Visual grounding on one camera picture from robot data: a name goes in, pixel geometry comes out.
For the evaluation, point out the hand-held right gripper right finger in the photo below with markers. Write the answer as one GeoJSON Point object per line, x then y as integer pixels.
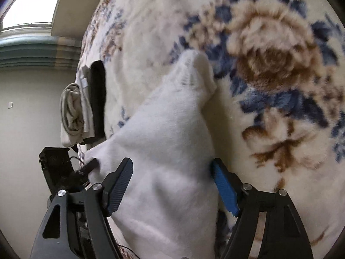
{"type": "Point", "coordinates": [223, 191]}

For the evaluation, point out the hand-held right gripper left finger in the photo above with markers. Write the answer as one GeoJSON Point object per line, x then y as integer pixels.
{"type": "Point", "coordinates": [120, 188]}

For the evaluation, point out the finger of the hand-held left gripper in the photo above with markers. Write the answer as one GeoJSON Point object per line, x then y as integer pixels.
{"type": "Point", "coordinates": [88, 167]}

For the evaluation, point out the white knit sweater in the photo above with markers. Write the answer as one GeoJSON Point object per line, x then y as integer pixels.
{"type": "Point", "coordinates": [167, 153]}

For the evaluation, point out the beige folded cloth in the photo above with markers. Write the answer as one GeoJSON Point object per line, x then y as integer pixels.
{"type": "Point", "coordinates": [71, 113]}

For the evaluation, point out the white folded cloth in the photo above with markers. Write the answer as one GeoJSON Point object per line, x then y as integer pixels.
{"type": "Point", "coordinates": [86, 102]}

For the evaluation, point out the black folded cloth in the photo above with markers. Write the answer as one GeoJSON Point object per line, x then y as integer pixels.
{"type": "Point", "coordinates": [98, 99]}

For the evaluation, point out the teal striped curtain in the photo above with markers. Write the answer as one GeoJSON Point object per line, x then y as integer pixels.
{"type": "Point", "coordinates": [37, 52]}

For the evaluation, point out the floral plush blanket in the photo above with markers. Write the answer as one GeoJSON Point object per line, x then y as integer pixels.
{"type": "Point", "coordinates": [269, 59]}

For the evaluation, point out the window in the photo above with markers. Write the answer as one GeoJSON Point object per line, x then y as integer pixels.
{"type": "Point", "coordinates": [29, 8]}

